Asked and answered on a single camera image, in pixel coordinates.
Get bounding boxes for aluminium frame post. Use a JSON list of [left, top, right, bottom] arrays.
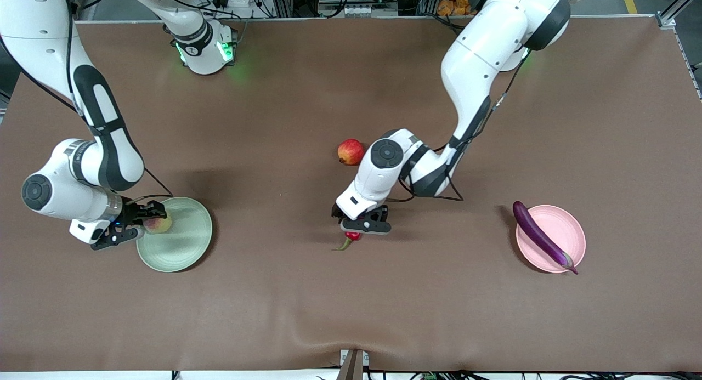
[[657, 0, 702, 30]]

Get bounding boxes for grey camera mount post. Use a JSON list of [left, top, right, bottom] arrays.
[[336, 349, 370, 380]]

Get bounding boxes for pink green peach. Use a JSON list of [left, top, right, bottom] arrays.
[[144, 213, 173, 235]]

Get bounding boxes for purple eggplant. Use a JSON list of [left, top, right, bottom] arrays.
[[512, 201, 579, 275]]

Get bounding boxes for pink plate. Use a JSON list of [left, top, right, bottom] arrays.
[[516, 205, 586, 273]]

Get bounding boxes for white connector box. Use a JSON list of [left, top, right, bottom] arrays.
[[341, 4, 386, 18]]

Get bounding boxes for orange bagged items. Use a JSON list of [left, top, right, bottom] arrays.
[[437, 0, 479, 17]]

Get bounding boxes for brown table mat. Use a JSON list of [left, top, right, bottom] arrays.
[[0, 15, 702, 373]]

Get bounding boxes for red chili pepper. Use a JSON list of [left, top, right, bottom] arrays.
[[333, 231, 363, 252]]

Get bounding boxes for light green plate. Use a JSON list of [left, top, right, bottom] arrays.
[[136, 197, 213, 273]]

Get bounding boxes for red apple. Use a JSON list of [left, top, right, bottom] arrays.
[[337, 139, 365, 166]]

